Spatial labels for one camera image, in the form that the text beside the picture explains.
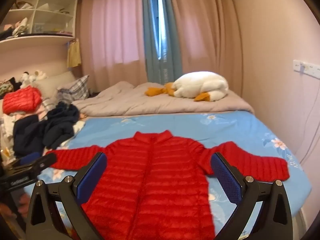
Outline white goose plush toy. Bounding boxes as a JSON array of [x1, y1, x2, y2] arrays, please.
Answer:
[[145, 71, 230, 103]]

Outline teal curtain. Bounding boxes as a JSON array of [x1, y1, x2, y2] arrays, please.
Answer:
[[141, 0, 183, 85]]

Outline white cloth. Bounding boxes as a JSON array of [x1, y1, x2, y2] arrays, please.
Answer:
[[73, 121, 86, 133]]

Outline clothes pile on shelf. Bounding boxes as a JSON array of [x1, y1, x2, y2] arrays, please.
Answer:
[[0, 17, 30, 39]]

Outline pale grey pillow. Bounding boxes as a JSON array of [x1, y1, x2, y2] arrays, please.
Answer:
[[32, 70, 77, 100]]

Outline pink curtain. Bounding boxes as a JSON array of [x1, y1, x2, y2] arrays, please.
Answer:
[[76, 0, 148, 90], [166, 0, 244, 98]]

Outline white wall socket strip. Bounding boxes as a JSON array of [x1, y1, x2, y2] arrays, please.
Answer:
[[293, 59, 320, 78]]

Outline yellow hanging garment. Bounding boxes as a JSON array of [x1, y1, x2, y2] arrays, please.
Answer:
[[66, 39, 82, 68]]

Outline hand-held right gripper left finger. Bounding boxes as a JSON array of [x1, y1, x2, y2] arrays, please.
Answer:
[[26, 151, 108, 240]]

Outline small plush toys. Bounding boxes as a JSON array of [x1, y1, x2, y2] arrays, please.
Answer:
[[20, 70, 48, 88]]

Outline folded red down jacket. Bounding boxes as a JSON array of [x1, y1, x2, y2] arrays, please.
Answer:
[[2, 85, 42, 115]]

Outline white shelf unit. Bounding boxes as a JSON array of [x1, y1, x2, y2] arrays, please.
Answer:
[[0, 0, 78, 45]]

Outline blue floral bed sheet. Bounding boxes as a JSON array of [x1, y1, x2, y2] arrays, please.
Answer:
[[22, 111, 312, 240]]

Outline grey quilt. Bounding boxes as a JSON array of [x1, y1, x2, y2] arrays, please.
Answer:
[[71, 81, 255, 117]]

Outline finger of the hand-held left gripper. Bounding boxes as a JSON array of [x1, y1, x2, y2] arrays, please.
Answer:
[[20, 152, 42, 166], [31, 153, 57, 172]]

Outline navy blue garment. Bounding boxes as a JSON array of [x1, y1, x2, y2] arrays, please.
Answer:
[[45, 104, 80, 149], [13, 116, 49, 159]]

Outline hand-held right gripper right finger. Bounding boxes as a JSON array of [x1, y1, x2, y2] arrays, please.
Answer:
[[210, 152, 293, 240]]

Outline plaid pillow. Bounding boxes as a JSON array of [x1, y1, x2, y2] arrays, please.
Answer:
[[57, 75, 90, 105]]

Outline red down jacket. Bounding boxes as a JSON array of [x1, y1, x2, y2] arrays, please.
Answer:
[[45, 129, 290, 240], [2, 85, 42, 115]]

